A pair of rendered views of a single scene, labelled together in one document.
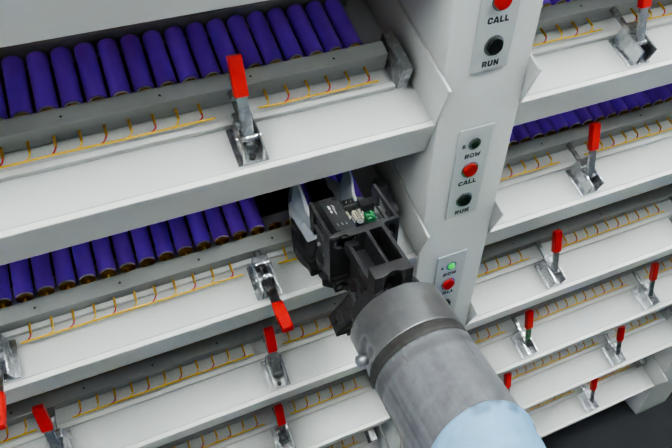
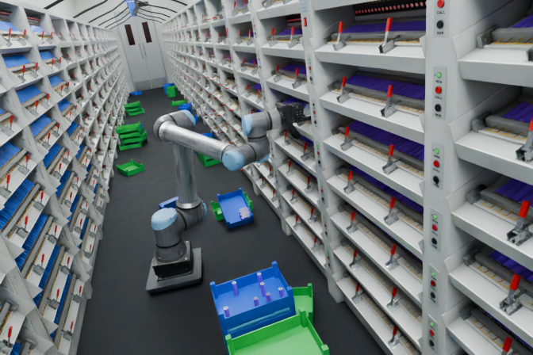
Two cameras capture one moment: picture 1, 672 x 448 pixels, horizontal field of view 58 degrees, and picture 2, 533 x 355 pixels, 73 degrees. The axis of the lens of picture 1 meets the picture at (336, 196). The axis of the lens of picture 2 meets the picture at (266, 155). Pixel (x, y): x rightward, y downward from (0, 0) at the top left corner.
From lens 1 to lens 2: 1.71 m
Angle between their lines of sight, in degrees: 81
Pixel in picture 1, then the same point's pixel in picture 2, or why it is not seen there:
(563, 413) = (383, 332)
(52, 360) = not seen: hidden behind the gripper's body
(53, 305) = not seen: hidden behind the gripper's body
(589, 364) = (384, 297)
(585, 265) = (358, 198)
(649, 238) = (379, 211)
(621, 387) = not seen: outside the picture
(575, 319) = (370, 243)
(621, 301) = (386, 257)
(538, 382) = (367, 277)
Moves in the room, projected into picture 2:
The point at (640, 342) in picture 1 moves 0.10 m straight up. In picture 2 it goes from (407, 321) to (407, 299)
